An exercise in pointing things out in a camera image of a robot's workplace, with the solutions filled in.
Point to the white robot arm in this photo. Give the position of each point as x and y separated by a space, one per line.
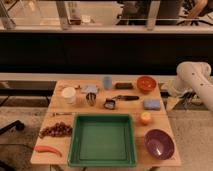
195 76

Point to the small dark metal container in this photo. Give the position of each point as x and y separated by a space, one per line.
110 104

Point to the black rectangular block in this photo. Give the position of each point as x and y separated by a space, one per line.
123 86

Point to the orange fruit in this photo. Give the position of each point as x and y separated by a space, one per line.
145 118

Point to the orange bowl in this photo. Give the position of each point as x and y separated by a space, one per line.
146 84

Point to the bunch of red grapes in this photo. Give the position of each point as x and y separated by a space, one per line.
57 130

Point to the metal fork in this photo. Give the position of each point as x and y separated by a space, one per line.
60 114

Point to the grey cloth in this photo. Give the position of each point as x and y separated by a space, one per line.
89 89

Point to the white paper cup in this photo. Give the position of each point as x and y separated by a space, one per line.
69 94

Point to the orange carrot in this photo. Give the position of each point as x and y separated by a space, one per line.
43 148

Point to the blue sponge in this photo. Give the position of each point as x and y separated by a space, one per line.
152 104

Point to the metal cup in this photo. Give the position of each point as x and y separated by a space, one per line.
91 98

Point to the blue plastic cup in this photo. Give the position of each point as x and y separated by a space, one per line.
107 82

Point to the wooden table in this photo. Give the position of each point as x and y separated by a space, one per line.
159 118

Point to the green plastic tray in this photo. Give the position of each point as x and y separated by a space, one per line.
102 140

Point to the purple bowl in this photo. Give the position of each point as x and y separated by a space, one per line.
159 144

